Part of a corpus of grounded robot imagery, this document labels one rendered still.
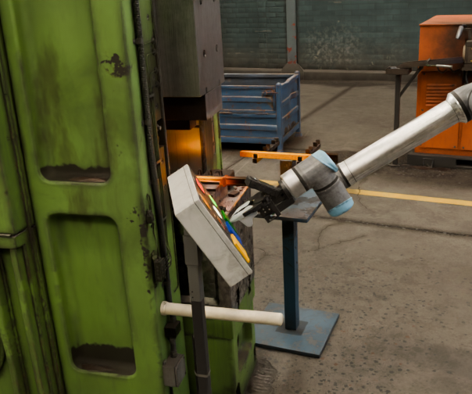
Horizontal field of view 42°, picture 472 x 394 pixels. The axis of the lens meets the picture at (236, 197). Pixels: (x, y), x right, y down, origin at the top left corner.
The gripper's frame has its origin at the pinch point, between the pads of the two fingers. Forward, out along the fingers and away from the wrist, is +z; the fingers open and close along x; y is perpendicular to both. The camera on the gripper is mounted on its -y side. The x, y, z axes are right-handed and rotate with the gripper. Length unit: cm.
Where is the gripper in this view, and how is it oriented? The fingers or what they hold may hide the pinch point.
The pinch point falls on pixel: (232, 217)
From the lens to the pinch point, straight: 199.8
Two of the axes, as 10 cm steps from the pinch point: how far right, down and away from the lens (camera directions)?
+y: 5.4, 7.6, 3.7
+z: -8.3, 5.6, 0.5
